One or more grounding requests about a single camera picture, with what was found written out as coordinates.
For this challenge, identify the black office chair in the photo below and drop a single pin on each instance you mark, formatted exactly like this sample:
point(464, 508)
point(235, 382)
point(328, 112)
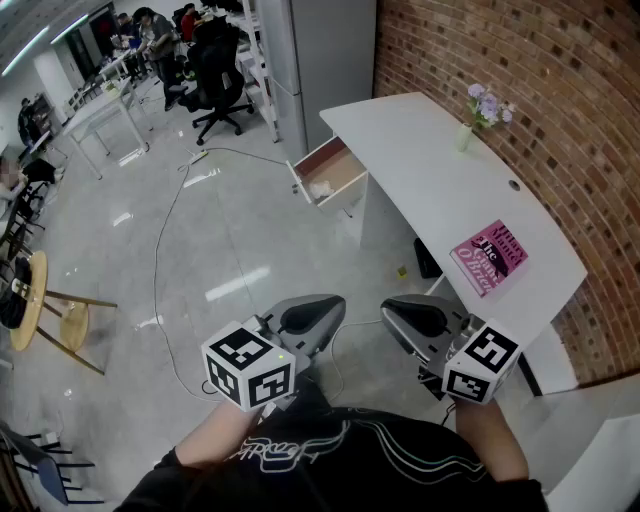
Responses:
point(217, 80)

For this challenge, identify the white drawer with brown inside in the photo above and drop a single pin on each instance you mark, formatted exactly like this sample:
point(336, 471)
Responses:
point(335, 167)

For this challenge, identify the person's left forearm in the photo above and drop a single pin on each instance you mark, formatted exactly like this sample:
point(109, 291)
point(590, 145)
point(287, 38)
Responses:
point(220, 435)

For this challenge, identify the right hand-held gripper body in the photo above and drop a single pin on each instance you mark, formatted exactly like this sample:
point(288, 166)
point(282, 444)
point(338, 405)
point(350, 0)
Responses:
point(480, 367)

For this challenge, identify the black box under desk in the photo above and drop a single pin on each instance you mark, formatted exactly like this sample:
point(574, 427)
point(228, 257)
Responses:
point(426, 260)

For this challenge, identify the tall grey cabinet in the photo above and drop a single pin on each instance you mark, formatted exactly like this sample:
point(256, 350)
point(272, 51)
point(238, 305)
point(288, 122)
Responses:
point(325, 65)

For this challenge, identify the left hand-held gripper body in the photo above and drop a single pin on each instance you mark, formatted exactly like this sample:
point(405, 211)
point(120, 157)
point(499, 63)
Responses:
point(250, 370)

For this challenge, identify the ceiling light strip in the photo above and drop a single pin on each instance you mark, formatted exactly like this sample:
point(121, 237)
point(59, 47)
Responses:
point(25, 50)
point(70, 28)

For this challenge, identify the white desk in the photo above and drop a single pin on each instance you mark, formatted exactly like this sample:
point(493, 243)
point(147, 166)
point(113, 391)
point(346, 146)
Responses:
point(430, 175)

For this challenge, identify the white long table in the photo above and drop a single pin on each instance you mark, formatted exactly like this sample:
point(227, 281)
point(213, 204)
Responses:
point(100, 112)

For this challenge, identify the black metal chair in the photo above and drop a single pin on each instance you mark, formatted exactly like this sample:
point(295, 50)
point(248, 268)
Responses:
point(20, 220)

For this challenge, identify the white shelf rack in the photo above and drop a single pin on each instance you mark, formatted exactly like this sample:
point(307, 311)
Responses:
point(260, 75)

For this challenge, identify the pale green vase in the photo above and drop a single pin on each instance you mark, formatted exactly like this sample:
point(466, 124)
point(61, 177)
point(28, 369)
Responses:
point(463, 138)

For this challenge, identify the person's black printed shirt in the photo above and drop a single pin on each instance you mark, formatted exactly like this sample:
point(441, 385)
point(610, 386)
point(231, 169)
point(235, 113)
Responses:
point(350, 470)

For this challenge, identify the white power strip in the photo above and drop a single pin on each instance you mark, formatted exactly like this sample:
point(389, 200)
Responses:
point(199, 156)

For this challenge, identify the round wooden table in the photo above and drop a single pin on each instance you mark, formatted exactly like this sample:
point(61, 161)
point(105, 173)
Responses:
point(35, 300)

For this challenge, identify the black device on wooden table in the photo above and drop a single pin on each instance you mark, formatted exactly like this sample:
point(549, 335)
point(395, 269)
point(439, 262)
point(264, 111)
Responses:
point(15, 295)

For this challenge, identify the pink book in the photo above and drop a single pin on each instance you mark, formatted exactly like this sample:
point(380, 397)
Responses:
point(490, 257)

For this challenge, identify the person's right forearm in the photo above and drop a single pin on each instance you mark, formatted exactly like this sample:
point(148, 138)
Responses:
point(492, 440)

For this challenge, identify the black folding chair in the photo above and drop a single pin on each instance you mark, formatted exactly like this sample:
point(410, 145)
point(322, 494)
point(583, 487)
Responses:
point(45, 470)

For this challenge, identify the purple flower bouquet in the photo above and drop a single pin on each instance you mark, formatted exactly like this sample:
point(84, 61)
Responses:
point(487, 107)

